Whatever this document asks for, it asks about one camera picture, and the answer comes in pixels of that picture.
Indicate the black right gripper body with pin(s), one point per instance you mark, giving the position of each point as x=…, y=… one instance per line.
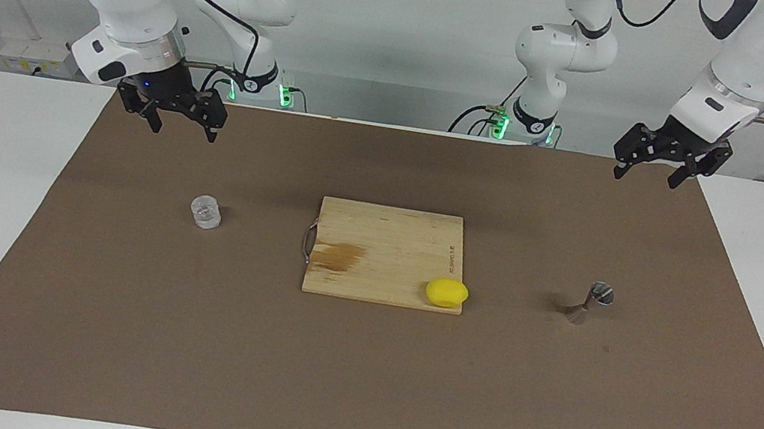
x=166, y=88

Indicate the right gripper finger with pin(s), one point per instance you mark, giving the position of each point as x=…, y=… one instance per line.
x=214, y=112
x=130, y=97

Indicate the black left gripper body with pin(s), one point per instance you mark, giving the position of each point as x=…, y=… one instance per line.
x=688, y=143

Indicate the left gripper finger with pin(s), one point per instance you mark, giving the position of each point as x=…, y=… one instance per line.
x=630, y=149
x=707, y=166

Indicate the clear glass cup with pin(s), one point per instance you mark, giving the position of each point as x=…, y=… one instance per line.
x=206, y=212

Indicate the steel double jigger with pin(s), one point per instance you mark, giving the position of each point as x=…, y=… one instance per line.
x=579, y=314

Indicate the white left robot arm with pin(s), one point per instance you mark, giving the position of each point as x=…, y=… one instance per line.
x=565, y=53

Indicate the wooden cutting board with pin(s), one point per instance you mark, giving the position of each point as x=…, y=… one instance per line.
x=386, y=238

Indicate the yellow lemon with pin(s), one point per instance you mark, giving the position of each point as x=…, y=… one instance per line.
x=447, y=293

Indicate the brown table mat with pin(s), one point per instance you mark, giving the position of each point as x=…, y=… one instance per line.
x=357, y=377

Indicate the white wall outlet box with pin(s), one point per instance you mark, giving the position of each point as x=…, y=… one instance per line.
x=35, y=53

